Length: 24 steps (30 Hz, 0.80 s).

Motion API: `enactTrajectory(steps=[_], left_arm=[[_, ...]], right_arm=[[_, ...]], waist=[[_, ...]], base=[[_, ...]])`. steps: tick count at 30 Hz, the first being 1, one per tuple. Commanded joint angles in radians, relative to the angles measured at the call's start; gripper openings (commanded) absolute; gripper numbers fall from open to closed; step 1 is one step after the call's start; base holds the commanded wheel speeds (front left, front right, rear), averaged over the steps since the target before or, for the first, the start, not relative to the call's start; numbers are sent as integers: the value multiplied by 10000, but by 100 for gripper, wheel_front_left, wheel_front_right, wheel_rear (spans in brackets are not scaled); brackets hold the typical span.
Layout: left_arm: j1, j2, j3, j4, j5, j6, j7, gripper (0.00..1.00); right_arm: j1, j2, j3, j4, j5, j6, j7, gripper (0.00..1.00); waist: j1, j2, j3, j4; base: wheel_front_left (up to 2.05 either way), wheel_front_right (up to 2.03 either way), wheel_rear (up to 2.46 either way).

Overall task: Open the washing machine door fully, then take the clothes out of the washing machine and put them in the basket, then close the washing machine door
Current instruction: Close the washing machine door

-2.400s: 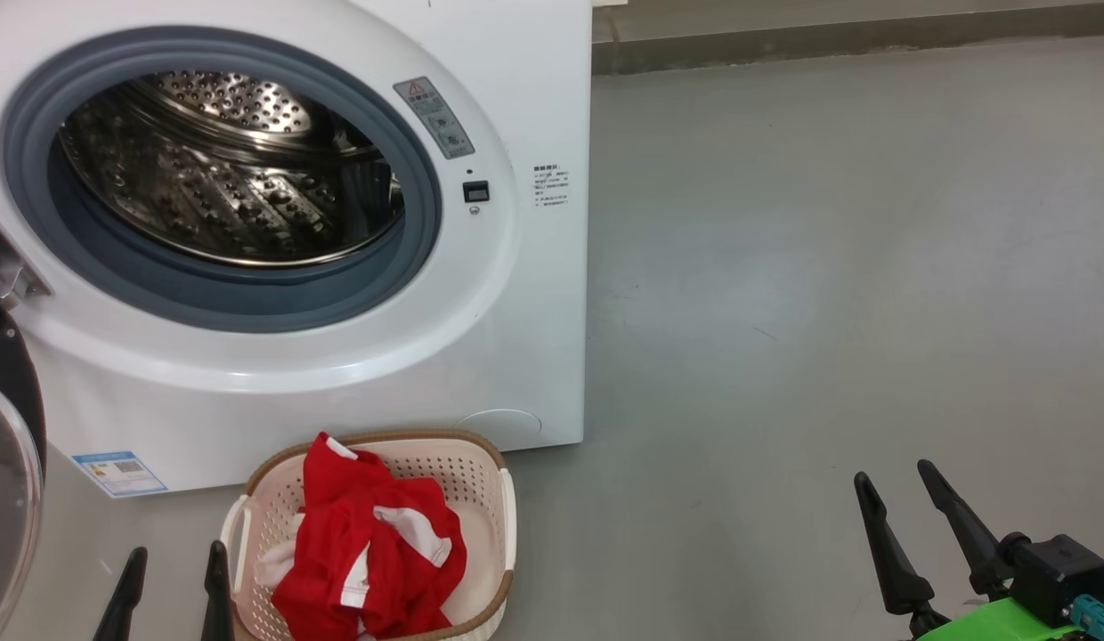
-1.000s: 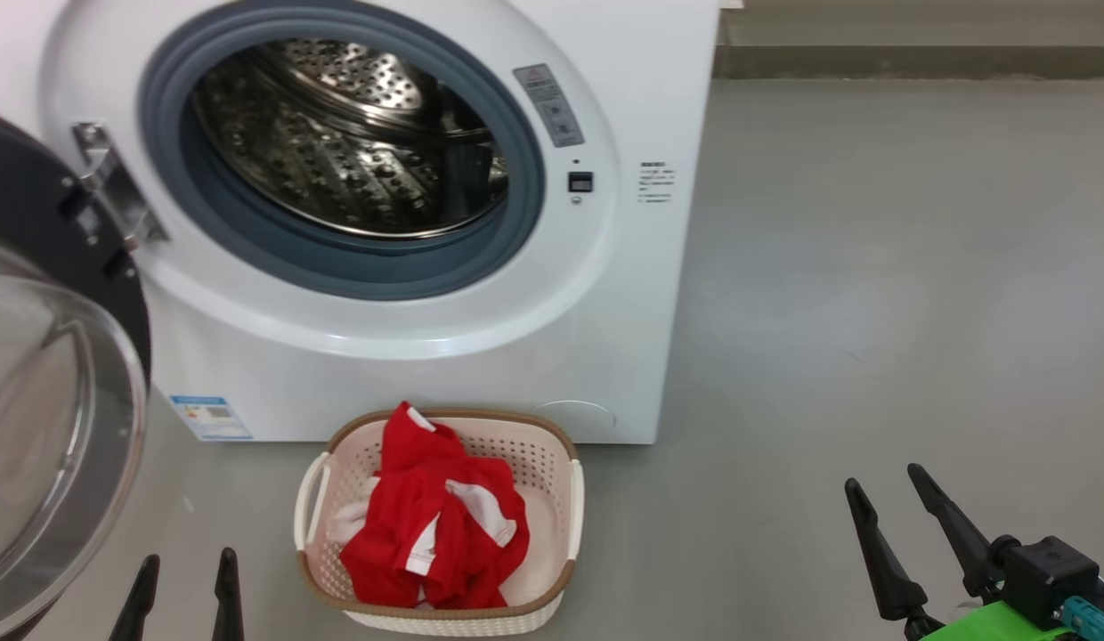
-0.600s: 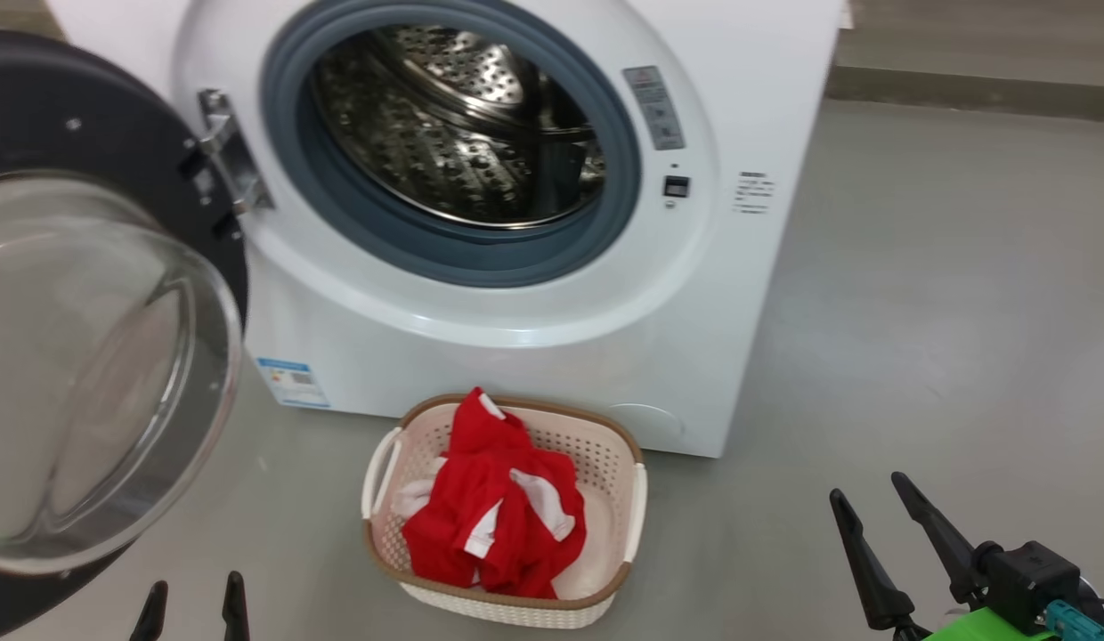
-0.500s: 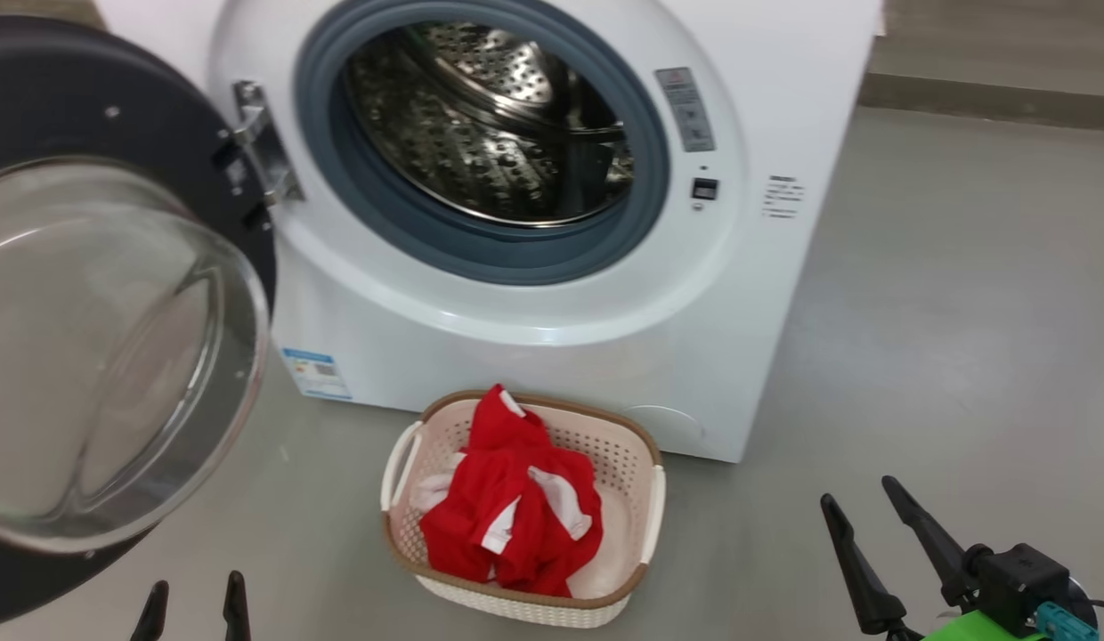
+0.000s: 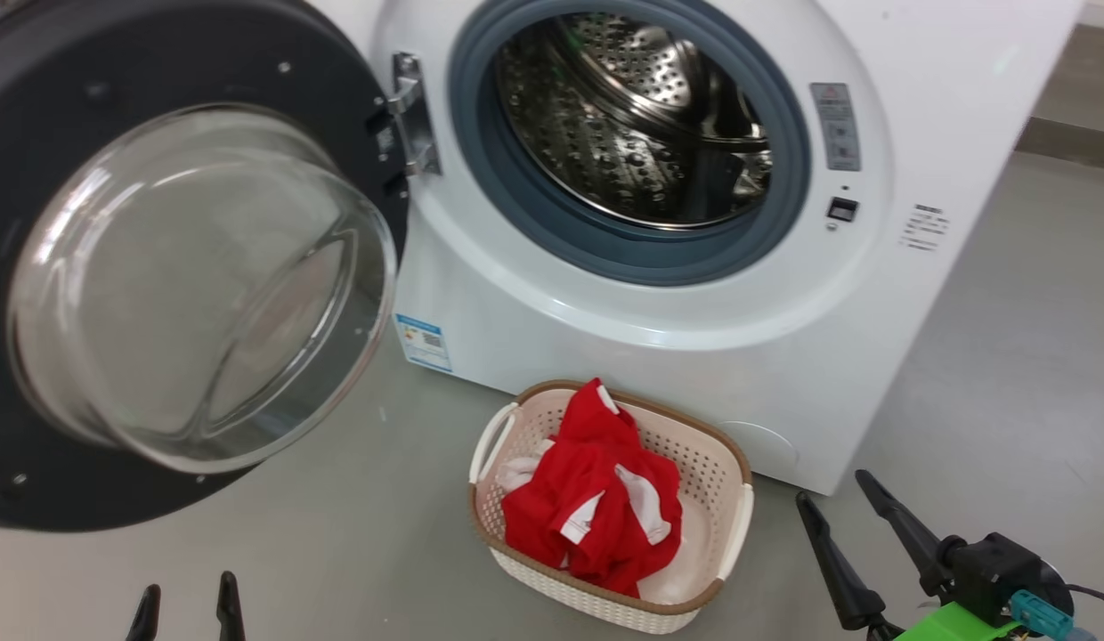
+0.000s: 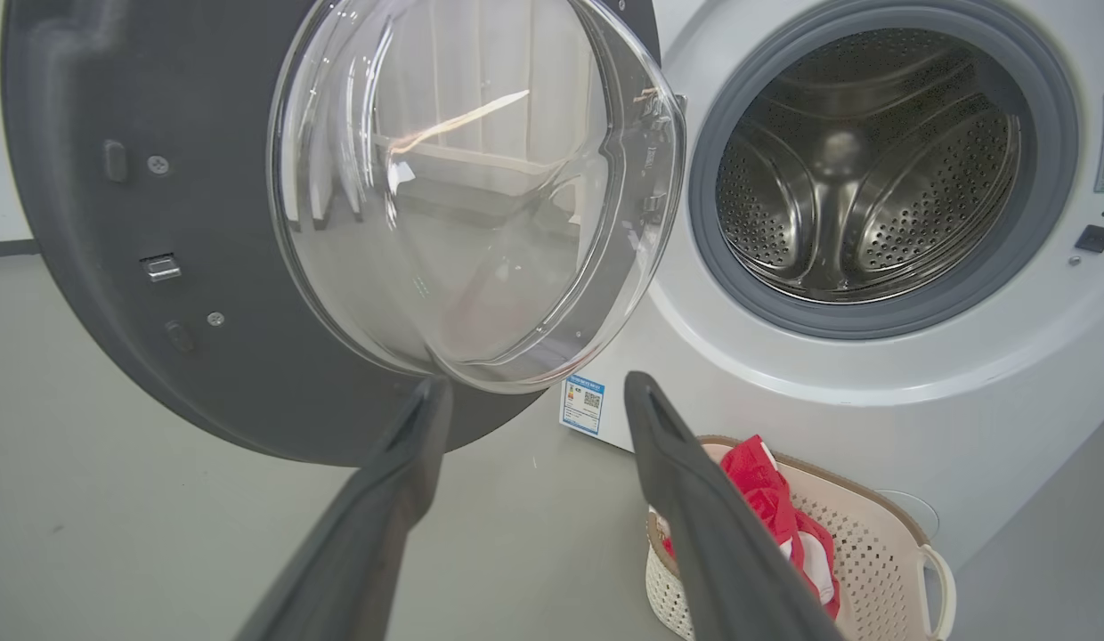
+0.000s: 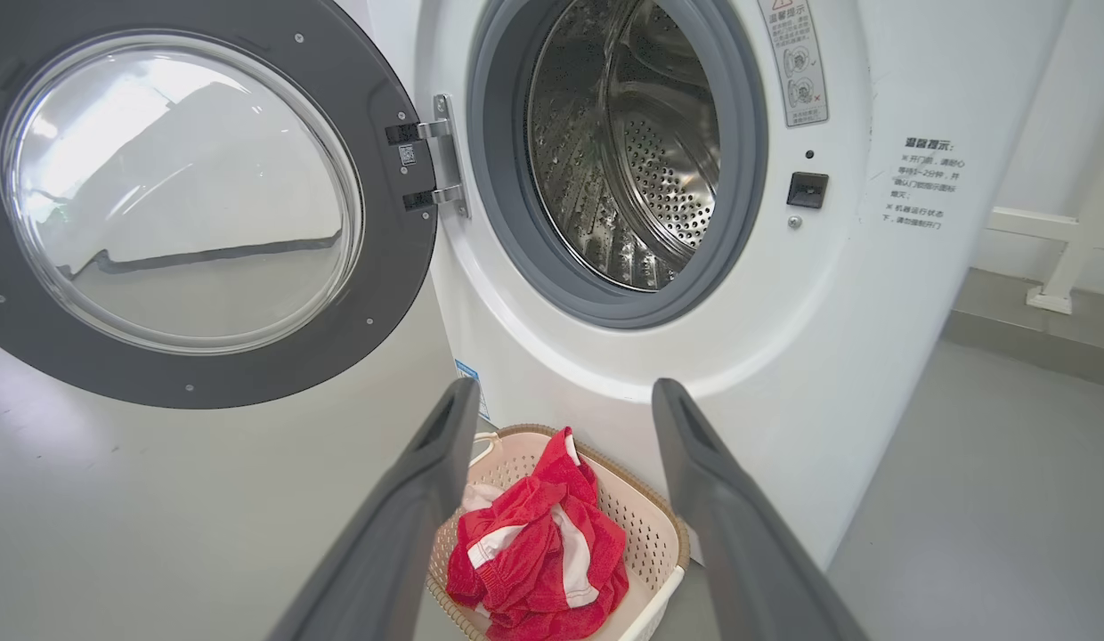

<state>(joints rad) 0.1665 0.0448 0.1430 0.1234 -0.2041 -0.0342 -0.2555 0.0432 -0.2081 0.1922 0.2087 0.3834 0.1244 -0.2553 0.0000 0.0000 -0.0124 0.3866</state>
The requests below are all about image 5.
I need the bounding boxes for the red and white garment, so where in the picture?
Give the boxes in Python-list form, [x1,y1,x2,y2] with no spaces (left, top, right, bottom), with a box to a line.
[499,378,686,599]

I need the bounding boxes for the blue white energy label sticker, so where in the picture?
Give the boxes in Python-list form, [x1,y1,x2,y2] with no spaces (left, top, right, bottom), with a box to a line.
[394,312,453,373]

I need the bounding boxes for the grey warning label plate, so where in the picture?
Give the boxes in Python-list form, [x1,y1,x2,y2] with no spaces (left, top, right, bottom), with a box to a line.
[810,83,862,172]

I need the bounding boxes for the black round glass washer door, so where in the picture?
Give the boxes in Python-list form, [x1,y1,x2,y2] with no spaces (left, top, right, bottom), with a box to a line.
[0,0,410,533]

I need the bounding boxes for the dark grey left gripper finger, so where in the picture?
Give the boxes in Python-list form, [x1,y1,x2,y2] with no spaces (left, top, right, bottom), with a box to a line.
[125,584,161,641]
[216,571,247,641]

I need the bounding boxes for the black text notice sticker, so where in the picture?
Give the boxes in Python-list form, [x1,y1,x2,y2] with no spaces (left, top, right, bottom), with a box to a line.
[902,203,951,253]

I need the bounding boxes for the metal door hinge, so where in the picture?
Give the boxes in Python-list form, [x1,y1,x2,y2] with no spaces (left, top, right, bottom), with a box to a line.
[387,52,442,176]

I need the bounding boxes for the cream perforated laundry basket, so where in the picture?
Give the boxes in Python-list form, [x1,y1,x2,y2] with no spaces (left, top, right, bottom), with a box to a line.
[468,380,754,635]

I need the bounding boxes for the teal cable connector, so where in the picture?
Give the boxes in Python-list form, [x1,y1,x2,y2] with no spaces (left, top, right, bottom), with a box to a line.
[1011,589,1096,641]

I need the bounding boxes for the white front-load washing machine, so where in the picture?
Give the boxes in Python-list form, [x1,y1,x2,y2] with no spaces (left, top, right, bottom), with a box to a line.
[312,0,1087,497]

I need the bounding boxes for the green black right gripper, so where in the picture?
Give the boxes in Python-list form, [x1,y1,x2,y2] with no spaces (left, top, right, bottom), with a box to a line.
[796,469,1020,641]

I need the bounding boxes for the stainless steel washing machine drum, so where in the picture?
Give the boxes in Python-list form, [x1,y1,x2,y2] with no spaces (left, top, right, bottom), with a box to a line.
[496,11,774,230]

